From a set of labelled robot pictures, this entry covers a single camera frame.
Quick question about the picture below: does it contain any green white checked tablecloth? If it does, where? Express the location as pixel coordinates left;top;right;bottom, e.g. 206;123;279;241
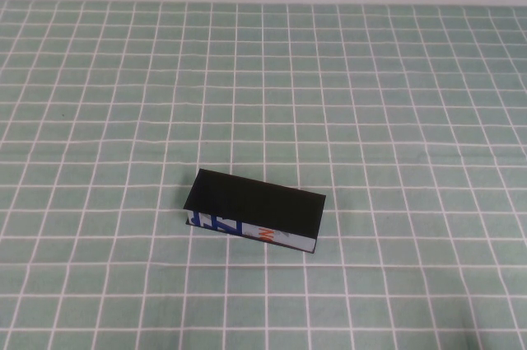
0;0;527;350

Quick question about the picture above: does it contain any black printed glasses case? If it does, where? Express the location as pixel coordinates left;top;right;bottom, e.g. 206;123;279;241
184;168;329;254

